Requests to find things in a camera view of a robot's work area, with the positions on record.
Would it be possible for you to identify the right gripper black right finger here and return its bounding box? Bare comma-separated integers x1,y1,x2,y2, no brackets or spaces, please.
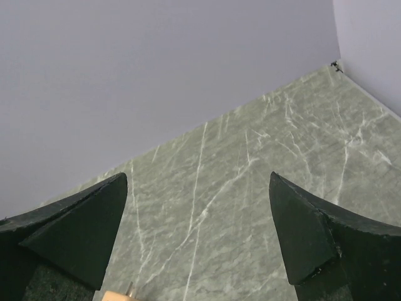
269,172,400,300

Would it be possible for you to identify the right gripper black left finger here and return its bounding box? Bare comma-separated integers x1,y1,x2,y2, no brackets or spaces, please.
1,172,128,300

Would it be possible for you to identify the tan wooden plug adapter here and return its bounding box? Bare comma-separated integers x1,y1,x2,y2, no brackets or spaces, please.
102,282,138,301

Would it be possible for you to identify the black corner bracket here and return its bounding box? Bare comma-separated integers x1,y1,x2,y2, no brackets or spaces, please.
330,60,343,73

